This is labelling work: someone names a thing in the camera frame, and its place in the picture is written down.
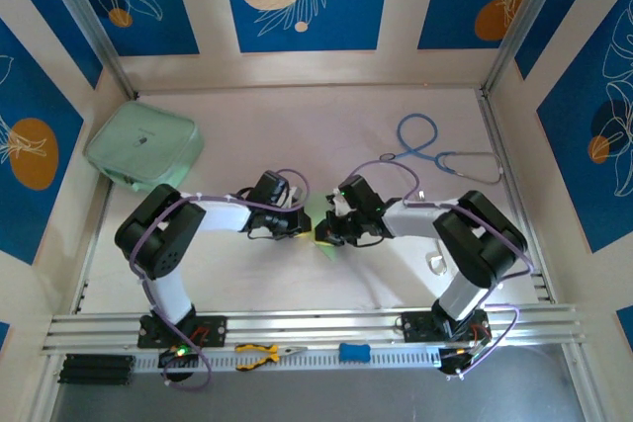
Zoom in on light green paper sheet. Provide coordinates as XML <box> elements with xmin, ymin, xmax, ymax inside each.
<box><xmin>302</xmin><ymin>192</ymin><xmax>342</xmax><ymax>263</ymax></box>

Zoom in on blue stethoscope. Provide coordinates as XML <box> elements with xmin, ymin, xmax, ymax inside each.
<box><xmin>379</xmin><ymin>113</ymin><xmax>504</xmax><ymax>185</ymax></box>

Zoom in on blue bone-shaped sponge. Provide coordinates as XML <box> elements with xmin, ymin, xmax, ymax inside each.
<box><xmin>338</xmin><ymin>342</ymin><xmax>371</xmax><ymax>363</ymax></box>

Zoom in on mint green zip pouch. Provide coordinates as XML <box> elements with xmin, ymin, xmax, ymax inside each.
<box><xmin>83</xmin><ymin>100</ymin><xmax>207</xmax><ymax>196</ymax></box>

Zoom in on black stacked blocks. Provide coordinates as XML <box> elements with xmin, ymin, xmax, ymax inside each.
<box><xmin>57</xmin><ymin>353</ymin><xmax>136</xmax><ymax>386</ymax></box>

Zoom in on aluminium mounting rail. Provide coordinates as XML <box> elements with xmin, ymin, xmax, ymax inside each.
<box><xmin>42</xmin><ymin>303</ymin><xmax>589</xmax><ymax>355</ymax></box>

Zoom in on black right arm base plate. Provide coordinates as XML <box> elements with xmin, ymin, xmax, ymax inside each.
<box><xmin>401</xmin><ymin>310</ymin><xmax>491</xmax><ymax>344</ymax></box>

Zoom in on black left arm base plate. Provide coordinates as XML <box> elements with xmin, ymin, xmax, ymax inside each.
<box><xmin>136</xmin><ymin>315</ymin><xmax>228</xmax><ymax>349</ymax></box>

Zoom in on yellow handled pliers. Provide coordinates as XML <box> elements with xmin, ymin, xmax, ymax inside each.
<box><xmin>234</xmin><ymin>342</ymin><xmax>309</xmax><ymax>373</ymax></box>

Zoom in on grey slotted cable duct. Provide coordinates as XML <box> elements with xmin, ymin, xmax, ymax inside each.
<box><xmin>133</xmin><ymin>345</ymin><xmax>446</xmax><ymax>374</ymax></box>

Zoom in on aluminium side rail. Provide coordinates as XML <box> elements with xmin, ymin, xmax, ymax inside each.
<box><xmin>477</xmin><ymin>88</ymin><xmax>558</xmax><ymax>304</ymax></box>
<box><xmin>73</xmin><ymin>179</ymin><xmax>113</xmax><ymax>317</ymax></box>

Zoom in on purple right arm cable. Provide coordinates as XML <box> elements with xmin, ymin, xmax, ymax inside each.
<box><xmin>344</xmin><ymin>160</ymin><xmax>535</xmax><ymax>378</ymax></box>

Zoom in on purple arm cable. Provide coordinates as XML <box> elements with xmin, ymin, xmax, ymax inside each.
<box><xmin>344</xmin><ymin>160</ymin><xmax>535</xmax><ymax>378</ymax></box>
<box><xmin>129</xmin><ymin>168</ymin><xmax>313</xmax><ymax>393</ymax></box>

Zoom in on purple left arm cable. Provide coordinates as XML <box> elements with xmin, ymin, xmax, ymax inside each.
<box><xmin>129</xmin><ymin>168</ymin><xmax>313</xmax><ymax>393</ymax></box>

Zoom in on aluminium frame post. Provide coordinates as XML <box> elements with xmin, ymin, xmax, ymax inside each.
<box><xmin>37</xmin><ymin>0</ymin><xmax>139</xmax><ymax>100</ymax></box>
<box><xmin>482</xmin><ymin>0</ymin><xmax>578</xmax><ymax>97</ymax></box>

